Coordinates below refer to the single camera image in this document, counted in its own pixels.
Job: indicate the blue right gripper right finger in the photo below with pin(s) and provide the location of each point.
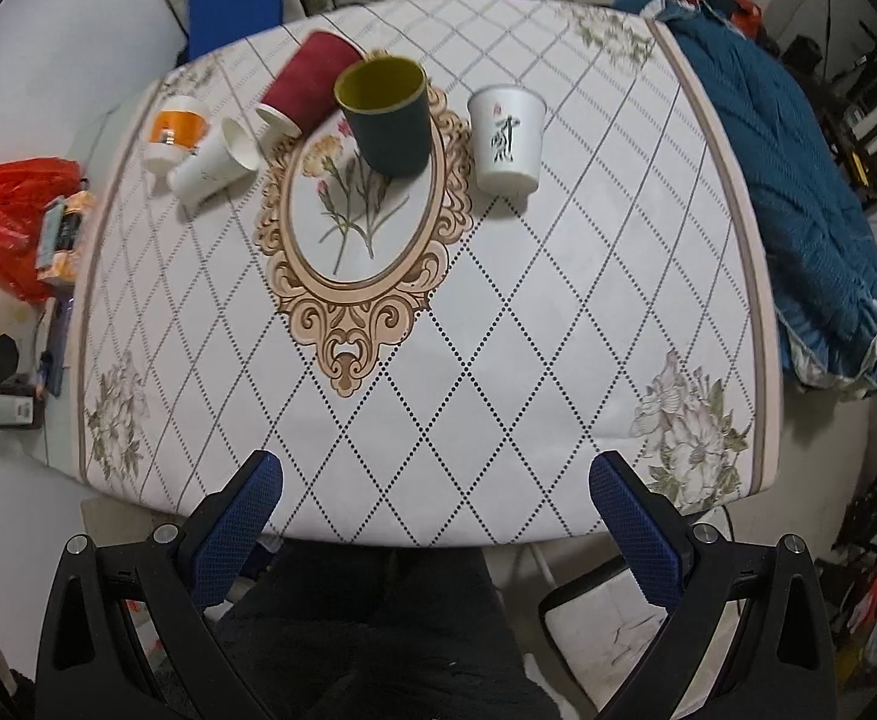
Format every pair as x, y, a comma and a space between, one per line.
649, 532

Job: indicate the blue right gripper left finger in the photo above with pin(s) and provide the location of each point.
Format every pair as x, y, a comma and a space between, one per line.
221, 533

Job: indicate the red ribbed paper cup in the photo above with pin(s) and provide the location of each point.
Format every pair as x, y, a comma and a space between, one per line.
302, 95

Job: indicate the white paper cup lying sideways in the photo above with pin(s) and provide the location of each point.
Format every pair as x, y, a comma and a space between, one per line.
226, 155

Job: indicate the orange and white cup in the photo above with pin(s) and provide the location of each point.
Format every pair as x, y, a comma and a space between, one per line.
179, 125

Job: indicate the white paper cup black calligraphy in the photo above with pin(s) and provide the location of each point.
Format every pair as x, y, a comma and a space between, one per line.
507, 124

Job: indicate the dark green yellow-lined cup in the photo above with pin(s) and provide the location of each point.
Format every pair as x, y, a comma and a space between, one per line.
384, 100

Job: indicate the patterned white tablecloth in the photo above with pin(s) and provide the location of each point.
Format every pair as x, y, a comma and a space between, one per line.
431, 364

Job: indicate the blue quilted blanket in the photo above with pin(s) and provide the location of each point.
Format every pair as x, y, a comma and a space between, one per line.
820, 250

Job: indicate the red plastic bag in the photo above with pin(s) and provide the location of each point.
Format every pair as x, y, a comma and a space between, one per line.
26, 188

